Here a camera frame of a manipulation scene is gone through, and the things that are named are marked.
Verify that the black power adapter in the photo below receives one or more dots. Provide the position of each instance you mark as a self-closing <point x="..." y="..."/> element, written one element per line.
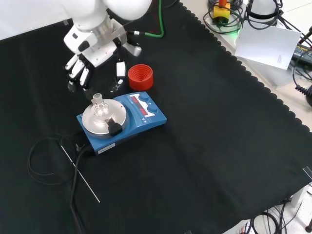
<point x="302" y="52"/>

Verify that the black tripod foot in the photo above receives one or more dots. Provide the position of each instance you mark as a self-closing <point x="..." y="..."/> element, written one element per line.
<point x="308" y="228"/>

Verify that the black bench cloth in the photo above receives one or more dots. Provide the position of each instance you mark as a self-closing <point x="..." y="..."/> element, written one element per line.
<point x="219" y="122"/>

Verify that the clear round-bottom glass flask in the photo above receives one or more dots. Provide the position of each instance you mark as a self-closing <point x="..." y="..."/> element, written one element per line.
<point x="100" y="107"/>

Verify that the yellow stop button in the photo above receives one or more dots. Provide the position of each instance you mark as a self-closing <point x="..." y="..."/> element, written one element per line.
<point x="221" y="12"/>

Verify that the thin steel probe rod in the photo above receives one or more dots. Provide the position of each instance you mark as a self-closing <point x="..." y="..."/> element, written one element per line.
<point x="83" y="175"/>

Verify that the heater with blue base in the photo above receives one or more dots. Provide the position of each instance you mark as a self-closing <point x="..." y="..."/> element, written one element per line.
<point x="146" y="122"/>

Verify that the clear tape piece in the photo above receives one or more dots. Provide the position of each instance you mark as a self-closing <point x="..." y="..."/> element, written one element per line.
<point x="307" y="171"/>
<point x="65" y="22"/>

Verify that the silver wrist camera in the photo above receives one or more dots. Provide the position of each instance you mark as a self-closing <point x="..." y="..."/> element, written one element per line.
<point x="135" y="50"/>

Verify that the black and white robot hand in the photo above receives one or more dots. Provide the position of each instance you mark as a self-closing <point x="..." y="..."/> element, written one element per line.
<point x="97" y="54"/>

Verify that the black probe plug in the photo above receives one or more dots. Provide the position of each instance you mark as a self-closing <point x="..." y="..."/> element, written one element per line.
<point x="114" y="128"/>

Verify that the pale white board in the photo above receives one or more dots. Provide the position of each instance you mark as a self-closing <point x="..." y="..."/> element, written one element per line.
<point x="265" y="44"/>

